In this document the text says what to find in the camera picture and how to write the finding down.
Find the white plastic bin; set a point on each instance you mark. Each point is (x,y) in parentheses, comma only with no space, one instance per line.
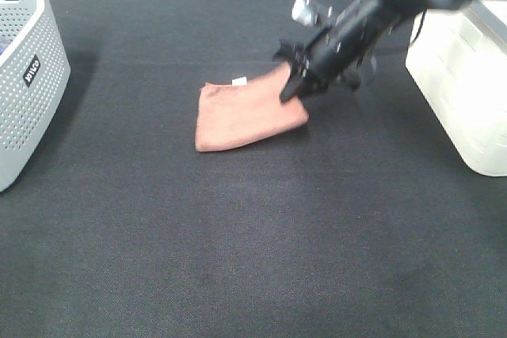
(458,61)

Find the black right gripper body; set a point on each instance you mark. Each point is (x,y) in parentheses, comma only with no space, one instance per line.
(344,40)

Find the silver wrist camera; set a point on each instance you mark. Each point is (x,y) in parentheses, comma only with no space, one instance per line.
(309,13)

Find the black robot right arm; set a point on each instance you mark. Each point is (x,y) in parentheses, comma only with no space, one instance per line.
(408,9)

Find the orange towel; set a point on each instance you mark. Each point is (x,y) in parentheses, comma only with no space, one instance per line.
(231,116)

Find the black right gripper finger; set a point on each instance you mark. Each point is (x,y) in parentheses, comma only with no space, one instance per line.
(290,51)
(296,85)

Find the black table mat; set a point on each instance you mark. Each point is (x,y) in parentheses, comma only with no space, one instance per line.
(365,222)

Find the grey perforated laundry basket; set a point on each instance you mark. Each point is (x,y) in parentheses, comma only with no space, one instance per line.
(34,75)

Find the blue cloth in basket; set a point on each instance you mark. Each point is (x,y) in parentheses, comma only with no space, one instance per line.
(4,44)

